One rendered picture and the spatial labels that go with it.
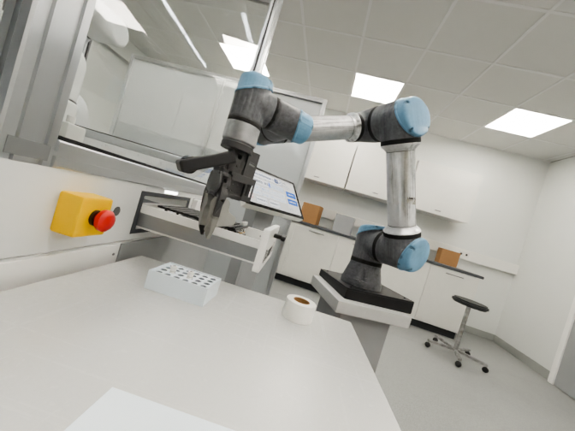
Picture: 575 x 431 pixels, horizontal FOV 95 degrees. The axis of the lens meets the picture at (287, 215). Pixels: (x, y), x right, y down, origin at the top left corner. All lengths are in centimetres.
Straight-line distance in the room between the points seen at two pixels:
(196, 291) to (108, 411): 33
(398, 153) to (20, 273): 89
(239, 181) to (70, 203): 29
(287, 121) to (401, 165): 40
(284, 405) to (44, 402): 24
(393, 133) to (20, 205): 83
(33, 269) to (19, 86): 28
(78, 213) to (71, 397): 30
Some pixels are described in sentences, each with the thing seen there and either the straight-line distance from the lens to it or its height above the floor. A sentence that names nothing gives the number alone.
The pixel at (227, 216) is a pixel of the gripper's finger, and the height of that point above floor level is 94.
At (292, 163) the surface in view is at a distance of 248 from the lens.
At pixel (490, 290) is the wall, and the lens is 517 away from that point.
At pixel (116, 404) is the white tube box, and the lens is 27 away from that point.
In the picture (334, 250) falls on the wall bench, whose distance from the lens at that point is 370.
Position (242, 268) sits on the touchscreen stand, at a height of 55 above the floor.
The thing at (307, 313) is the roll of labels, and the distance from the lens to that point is 61.
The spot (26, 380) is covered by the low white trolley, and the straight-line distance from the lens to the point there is 39.
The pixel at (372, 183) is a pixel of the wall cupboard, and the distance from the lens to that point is 413.
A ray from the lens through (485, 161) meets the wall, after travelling 512.
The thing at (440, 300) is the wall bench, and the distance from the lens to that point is 411.
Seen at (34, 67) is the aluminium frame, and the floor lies 107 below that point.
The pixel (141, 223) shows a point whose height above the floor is 85.
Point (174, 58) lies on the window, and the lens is 82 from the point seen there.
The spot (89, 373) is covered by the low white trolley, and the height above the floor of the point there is 76.
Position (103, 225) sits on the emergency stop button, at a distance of 56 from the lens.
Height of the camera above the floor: 99
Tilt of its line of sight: 1 degrees down
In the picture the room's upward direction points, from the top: 17 degrees clockwise
